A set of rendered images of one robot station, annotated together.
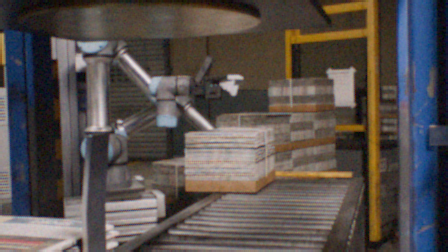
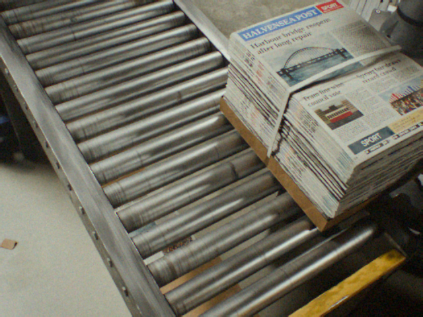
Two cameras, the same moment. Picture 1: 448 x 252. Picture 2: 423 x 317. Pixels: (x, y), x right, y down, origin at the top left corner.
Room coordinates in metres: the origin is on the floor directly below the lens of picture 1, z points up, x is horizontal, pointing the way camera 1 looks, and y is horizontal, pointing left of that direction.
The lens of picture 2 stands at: (2.50, -0.75, 1.60)
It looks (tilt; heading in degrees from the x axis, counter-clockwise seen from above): 52 degrees down; 124
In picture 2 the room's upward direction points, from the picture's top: 9 degrees clockwise
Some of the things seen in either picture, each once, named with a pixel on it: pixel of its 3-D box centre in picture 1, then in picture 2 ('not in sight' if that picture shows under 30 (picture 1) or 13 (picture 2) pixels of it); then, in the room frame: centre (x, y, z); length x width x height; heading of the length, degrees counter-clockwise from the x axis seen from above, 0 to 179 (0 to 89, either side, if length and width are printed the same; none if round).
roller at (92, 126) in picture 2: (277, 207); (156, 102); (1.93, -0.18, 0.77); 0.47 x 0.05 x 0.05; 74
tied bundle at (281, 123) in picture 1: (253, 133); not in sight; (3.43, -0.17, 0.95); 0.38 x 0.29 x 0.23; 52
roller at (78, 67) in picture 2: (265, 219); (121, 55); (1.74, -0.12, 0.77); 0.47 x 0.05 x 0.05; 74
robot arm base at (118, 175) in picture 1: (113, 173); (412, 25); (2.26, 0.47, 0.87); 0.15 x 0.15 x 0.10
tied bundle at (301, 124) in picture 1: (279, 130); not in sight; (3.66, -0.36, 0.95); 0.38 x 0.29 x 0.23; 50
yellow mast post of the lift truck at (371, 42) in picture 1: (371, 121); not in sight; (4.03, -1.08, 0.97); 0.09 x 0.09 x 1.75; 52
